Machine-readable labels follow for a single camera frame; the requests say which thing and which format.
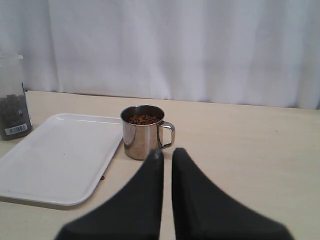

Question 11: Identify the white curtain backdrop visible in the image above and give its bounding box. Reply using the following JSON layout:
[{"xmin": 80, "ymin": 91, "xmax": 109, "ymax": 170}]
[{"xmin": 0, "ymin": 0, "xmax": 320, "ymax": 109}]

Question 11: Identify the translucent plastic tumbler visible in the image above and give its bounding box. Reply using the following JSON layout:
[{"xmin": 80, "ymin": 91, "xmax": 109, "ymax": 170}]
[{"xmin": 0, "ymin": 51, "xmax": 33, "ymax": 141}]

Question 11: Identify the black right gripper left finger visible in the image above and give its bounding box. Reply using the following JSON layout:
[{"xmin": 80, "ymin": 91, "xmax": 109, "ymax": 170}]
[{"xmin": 56, "ymin": 149, "xmax": 164, "ymax": 240}]

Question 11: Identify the white plastic tray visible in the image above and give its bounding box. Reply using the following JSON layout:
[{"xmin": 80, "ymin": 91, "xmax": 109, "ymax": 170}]
[{"xmin": 0, "ymin": 113, "xmax": 123, "ymax": 207}]

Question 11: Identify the brown kibble in right mug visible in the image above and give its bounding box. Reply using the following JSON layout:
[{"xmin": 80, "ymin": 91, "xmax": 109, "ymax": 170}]
[{"xmin": 128, "ymin": 114, "xmax": 160, "ymax": 125}]

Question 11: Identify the steel mug right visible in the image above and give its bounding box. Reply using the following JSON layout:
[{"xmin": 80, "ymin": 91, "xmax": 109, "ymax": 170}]
[{"xmin": 120, "ymin": 105, "xmax": 176, "ymax": 160}]

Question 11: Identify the brown kibble in tumbler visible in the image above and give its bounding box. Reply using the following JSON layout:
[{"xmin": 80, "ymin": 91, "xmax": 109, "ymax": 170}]
[{"xmin": 0, "ymin": 94, "xmax": 33, "ymax": 141}]

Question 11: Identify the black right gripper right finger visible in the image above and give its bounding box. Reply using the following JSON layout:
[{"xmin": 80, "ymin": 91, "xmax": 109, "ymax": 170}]
[{"xmin": 171, "ymin": 148, "xmax": 294, "ymax": 240}]

